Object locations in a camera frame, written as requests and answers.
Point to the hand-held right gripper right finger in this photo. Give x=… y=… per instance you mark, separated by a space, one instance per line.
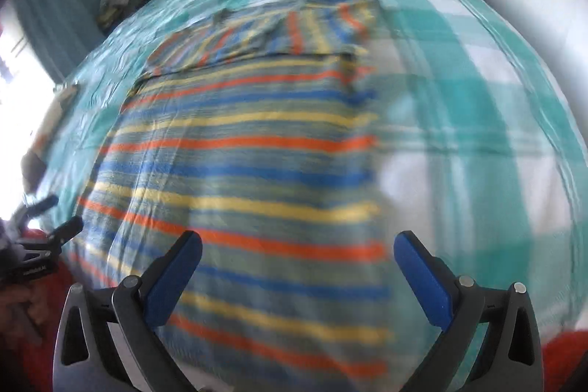
x=425 y=282

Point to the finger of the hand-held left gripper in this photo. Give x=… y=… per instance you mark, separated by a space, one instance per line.
x=50 y=238
x=36 y=208

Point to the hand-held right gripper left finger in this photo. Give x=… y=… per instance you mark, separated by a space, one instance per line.
x=172 y=282

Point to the striped knit sweater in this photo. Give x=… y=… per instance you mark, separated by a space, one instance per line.
x=239 y=167

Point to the person's left hand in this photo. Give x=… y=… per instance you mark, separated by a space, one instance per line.
x=27 y=309

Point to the bright window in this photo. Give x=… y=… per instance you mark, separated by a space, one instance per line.
x=18 y=98

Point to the teal curtain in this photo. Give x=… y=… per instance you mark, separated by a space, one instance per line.
x=59 y=6

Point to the teal checked bedspread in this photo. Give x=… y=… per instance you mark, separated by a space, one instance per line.
x=459 y=75

